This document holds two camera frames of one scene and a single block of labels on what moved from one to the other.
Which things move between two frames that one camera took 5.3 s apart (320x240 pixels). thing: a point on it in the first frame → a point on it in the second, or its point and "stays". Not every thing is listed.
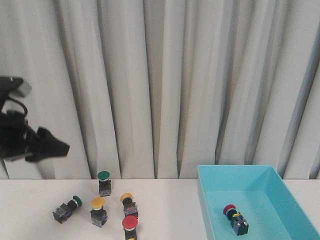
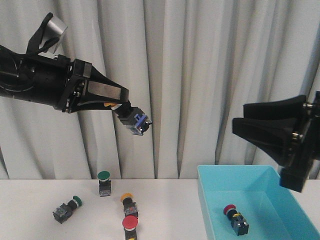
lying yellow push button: (129, 205) stays
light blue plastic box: (260, 196) stays
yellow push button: (99, 216) → (133, 118)
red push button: (239, 225) stays
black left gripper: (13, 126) → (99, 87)
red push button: (129, 223) stays
